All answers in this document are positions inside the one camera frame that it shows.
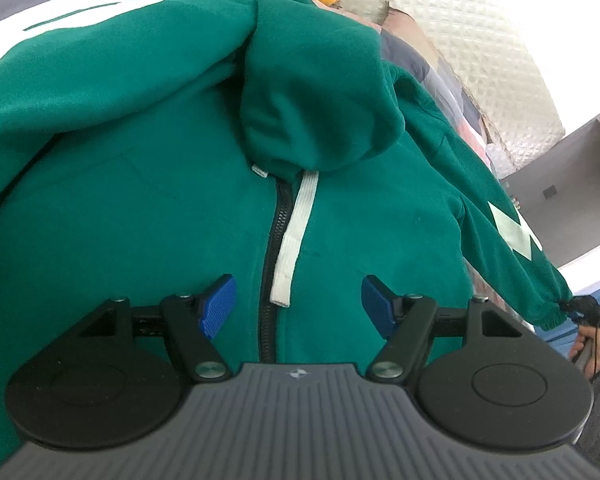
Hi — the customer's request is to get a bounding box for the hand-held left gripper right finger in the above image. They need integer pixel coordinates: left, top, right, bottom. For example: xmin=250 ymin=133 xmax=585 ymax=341
xmin=361 ymin=275 xmax=526 ymax=386

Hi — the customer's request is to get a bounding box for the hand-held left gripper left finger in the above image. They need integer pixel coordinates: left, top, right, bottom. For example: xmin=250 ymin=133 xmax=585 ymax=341
xmin=70 ymin=274 xmax=237 ymax=383

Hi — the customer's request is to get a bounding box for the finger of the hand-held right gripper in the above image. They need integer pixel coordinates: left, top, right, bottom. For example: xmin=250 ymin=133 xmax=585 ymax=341
xmin=561 ymin=296 xmax=600 ymax=326

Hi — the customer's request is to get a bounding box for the green hoodie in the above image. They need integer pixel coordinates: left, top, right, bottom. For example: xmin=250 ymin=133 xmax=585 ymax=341
xmin=0 ymin=0 xmax=573 ymax=461

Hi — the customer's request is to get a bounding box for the person's right hand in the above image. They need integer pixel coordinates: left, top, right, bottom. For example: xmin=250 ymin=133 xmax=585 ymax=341
xmin=570 ymin=324 xmax=600 ymax=376

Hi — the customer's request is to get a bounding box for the cream quilted headboard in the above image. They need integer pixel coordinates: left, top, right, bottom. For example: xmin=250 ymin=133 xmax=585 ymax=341
xmin=340 ymin=0 xmax=566 ymax=176

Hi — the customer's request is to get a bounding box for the grey wall cabinet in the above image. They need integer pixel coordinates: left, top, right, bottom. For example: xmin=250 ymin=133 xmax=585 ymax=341
xmin=500 ymin=105 xmax=600 ymax=271

